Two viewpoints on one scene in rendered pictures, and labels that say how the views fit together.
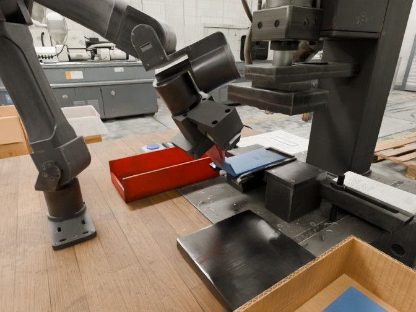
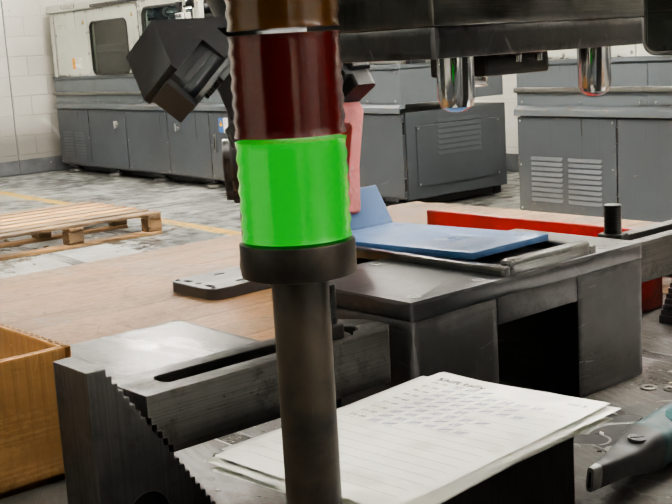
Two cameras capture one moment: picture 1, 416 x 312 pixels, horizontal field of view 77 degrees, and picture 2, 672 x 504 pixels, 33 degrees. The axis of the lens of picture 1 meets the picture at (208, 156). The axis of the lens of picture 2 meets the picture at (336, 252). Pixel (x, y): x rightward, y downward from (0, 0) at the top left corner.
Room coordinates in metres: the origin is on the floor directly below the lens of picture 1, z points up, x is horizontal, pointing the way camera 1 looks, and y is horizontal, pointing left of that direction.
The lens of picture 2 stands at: (0.36, -0.79, 1.11)
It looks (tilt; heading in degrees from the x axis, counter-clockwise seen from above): 10 degrees down; 83
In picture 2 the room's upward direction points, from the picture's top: 3 degrees counter-clockwise
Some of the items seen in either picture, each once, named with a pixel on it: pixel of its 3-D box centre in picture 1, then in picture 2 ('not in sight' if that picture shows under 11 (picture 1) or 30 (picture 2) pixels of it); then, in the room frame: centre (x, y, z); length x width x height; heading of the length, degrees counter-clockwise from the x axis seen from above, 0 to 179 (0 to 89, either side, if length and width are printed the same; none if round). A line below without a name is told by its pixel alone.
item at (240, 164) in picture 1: (247, 155); (417, 218); (0.51, -0.08, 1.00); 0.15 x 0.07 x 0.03; 124
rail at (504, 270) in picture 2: (274, 169); (421, 275); (0.50, -0.14, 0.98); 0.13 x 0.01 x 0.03; 123
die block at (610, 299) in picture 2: (270, 179); (474, 337); (0.53, -0.14, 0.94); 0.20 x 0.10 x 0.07; 33
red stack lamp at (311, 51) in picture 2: not in sight; (287, 84); (0.40, -0.40, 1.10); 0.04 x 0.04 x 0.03
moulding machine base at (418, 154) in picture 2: not in sight; (239, 125); (0.85, 9.22, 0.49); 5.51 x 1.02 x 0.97; 120
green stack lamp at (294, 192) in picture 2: not in sight; (293, 188); (0.40, -0.40, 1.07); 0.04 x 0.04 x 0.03
